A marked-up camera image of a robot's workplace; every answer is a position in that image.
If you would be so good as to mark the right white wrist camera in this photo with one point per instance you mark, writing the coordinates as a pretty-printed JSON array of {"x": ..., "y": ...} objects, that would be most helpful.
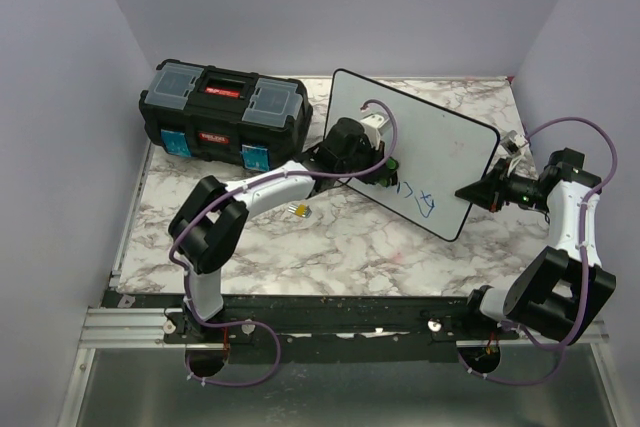
[{"x": 514, "y": 145}]

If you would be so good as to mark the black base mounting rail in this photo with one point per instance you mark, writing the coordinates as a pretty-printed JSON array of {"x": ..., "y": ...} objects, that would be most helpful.
[{"x": 318, "y": 329}]

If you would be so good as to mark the aluminium extrusion frame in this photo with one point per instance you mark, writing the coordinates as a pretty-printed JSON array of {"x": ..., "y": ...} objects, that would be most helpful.
[{"x": 352, "y": 248}]

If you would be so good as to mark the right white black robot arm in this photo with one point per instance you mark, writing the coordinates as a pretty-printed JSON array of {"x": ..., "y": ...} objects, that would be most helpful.
[{"x": 564, "y": 287}]

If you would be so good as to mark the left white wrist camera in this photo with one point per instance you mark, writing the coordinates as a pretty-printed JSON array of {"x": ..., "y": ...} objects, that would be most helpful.
[{"x": 375, "y": 126}]

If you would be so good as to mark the black plastic toolbox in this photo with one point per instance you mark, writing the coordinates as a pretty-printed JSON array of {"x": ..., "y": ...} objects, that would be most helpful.
[{"x": 213, "y": 114}]

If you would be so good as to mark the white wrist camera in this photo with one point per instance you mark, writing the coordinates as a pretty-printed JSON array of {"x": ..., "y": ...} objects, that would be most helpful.
[
  {"x": 375, "y": 126},
  {"x": 514, "y": 145}
]

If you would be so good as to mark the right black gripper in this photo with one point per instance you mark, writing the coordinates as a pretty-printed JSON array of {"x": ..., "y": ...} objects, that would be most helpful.
[{"x": 489, "y": 192}]

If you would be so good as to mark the yellow hex key set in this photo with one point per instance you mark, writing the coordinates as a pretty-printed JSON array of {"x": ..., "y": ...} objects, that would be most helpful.
[{"x": 300, "y": 210}]

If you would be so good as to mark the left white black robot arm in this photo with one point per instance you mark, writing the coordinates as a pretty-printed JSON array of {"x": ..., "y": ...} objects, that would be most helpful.
[{"x": 208, "y": 226}]

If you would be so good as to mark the green black whiteboard eraser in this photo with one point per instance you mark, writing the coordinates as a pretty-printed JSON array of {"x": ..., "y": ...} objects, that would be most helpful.
[{"x": 389, "y": 176}]

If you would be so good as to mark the white dry-erase whiteboard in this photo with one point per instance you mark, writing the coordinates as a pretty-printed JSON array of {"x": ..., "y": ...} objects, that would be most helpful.
[{"x": 439, "y": 151}]

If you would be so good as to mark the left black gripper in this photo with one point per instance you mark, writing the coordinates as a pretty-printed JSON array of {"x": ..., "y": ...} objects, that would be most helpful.
[{"x": 376, "y": 156}]

